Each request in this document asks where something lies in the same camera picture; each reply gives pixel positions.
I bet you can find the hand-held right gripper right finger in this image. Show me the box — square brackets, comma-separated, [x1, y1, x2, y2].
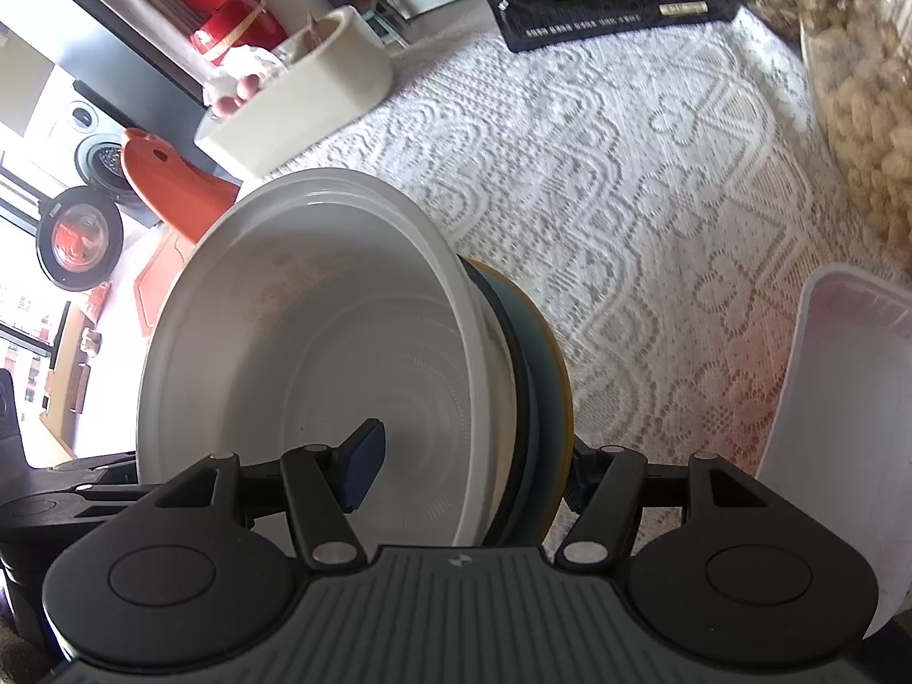
[556, 438, 767, 572]

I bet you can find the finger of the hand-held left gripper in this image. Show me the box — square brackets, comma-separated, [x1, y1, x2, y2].
[48, 450, 142, 492]

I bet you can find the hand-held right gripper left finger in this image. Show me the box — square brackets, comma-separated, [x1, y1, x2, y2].
[162, 419, 387, 572]

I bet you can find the blue ceramic bowl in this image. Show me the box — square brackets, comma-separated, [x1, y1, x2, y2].
[463, 256, 555, 549]

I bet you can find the white paper bowl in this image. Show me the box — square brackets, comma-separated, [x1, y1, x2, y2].
[137, 167, 524, 549]

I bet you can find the black frying pan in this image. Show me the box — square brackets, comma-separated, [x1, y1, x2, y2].
[35, 185, 125, 293]

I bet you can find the white plastic tub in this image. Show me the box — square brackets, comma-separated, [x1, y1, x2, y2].
[754, 262, 912, 646]

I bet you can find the white lace tablecloth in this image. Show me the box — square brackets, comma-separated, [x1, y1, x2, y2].
[235, 3, 912, 557]

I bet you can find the orange cutting board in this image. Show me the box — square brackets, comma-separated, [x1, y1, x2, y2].
[120, 127, 242, 247]

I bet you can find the dark round appliance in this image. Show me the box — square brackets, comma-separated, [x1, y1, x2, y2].
[75, 134, 154, 229]

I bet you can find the beige oval container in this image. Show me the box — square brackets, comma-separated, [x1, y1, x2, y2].
[194, 6, 394, 182]

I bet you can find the glass jar of peanuts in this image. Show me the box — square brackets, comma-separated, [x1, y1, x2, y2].
[794, 0, 912, 264]

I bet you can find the red container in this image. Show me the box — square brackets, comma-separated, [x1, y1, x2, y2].
[181, 0, 286, 65]

